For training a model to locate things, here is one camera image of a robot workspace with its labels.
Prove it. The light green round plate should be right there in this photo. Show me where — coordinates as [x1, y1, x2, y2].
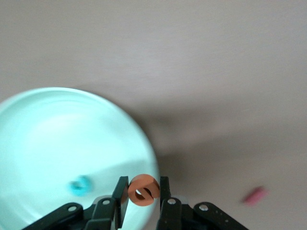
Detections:
[0, 87, 160, 230]

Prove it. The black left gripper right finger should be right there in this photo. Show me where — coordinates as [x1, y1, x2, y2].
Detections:
[155, 176, 250, 230]

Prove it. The brown paper table cover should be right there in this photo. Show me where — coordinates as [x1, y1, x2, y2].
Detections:
[0, 0, 307, 230]

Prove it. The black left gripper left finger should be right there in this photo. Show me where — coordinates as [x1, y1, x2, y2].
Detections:
[21, 176, 130, 230]

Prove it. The maroon foam letter l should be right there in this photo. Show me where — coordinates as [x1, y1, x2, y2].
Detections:
[241, 185, 269, 206]

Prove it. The orange foam letter e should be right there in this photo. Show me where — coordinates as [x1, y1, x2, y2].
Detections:
[127, 173, 161, 207]

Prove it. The teal foam letter c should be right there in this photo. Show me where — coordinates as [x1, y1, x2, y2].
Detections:
[69, 175, 92, 197]

